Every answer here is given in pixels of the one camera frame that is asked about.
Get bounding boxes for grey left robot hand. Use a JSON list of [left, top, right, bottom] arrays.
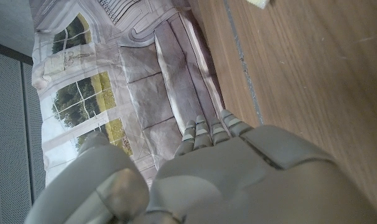
[[24, 108, 377, 224]]

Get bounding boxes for pale yellow sponge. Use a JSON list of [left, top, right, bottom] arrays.
[[246, 0, 272, 9]]

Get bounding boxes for long grey tape strip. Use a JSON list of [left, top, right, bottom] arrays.
[[223, 0, 264, 126]]

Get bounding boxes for printed sofa room backdrop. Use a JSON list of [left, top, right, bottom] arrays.
[[29, 0, 226, 187]]

